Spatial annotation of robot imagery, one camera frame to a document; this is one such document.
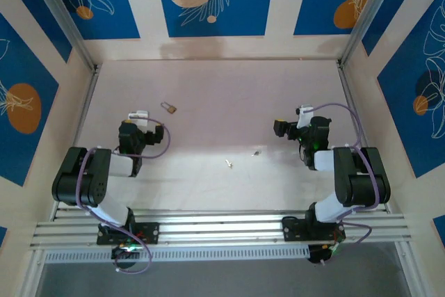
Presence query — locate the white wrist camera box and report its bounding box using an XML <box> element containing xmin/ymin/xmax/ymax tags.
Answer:
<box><xmin>127</xmin><ymin>110</ymin><xmax>151</xmax><ymax>128</ymax></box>
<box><xmin>295</xmin><ymin>104</ymin><xmax>315</xmax><ymax>130</ymax></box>

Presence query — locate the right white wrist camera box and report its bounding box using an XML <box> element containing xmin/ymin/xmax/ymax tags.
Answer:
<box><xmin>295</xmin><ymin>104</ymin><xmax>315</xmax><ymax>130</ymax></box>

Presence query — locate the aluminium table side rail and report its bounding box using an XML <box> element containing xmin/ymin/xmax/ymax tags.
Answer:
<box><xmin>50</xmin><ymin>63</ymin><xmax>102</xmax><ymax>222</ymax></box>
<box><xmin>336</xmin><ymin>60</ymin><xmax>392</xmax><ymax>214</ymax></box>

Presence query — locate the black base electronics module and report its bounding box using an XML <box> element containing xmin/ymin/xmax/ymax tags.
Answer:
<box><xmin>111</xmin><ymin>244</ymin><xmax>144</xmax><ymax>271</ymax></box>
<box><xmin>308</xmin><ymin>243</ymin><xmax>341</xmax><ymax>266</ymax></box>

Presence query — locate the aluminium frame post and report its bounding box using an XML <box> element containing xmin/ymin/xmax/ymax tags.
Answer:
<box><xmin>24</xmin><ymin>0</ymin><xmax>98</xmax><ymax>72</ymax></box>
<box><xmin>337</xmin><ymin>0</ymin><xmax>429</xmax><ymax>70</ymax></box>

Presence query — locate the white slotted cable duct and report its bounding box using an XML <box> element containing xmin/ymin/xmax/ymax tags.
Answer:
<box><xmin>43</xmin><ymin>245</ymin><xmax>311</xmax><ymax>265</ymax></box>

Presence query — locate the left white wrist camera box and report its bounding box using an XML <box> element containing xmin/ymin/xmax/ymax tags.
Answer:
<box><xmin>127</xmin><ymin>110</ymin><xmax>151</xmax><ymax>128</ymax></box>

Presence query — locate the wide aluminium base rail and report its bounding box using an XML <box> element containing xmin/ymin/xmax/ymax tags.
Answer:
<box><xmin>29</xmin><ymin>208</ymin><xmax>414</xmax><ymax>252</ymax></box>

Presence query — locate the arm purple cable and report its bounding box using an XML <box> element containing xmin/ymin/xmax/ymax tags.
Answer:
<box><xmin>311</xmin><ymin>102</ymin><xmax>380</xmax><ymax>246</ymax></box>
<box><xmin>75</xmin><ymin>121</ymin><xmax>172</xmax><ymax>275</ymax></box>

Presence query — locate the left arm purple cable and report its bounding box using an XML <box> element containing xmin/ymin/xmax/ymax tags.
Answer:
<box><xmin>75</xmin><ymin>121</ymin><xmax>172</xmax><ymax>275</ymax></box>

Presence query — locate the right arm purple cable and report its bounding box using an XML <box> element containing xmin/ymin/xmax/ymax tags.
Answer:
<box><xmin>311</xmin><ymin>102</ymin><xmax>380</xmax><ymax>246</ymax></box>

